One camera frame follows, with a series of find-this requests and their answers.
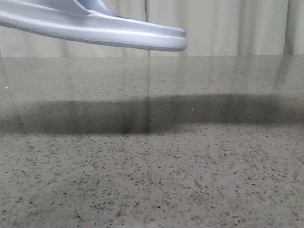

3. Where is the light blue slipper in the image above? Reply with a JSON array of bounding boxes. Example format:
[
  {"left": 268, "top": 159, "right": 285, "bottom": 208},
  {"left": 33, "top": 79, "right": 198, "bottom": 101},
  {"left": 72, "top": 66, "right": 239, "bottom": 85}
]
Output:
[{"left": 0, "top": 0, "right": 187, "bottom": 51}]

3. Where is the pale green curtain backdrop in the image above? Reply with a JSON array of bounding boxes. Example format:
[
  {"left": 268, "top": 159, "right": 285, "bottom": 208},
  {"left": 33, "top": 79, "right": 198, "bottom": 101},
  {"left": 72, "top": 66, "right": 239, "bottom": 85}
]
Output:
[{"left": 0, "top": 0, "right": 304, "bottom": 57}]

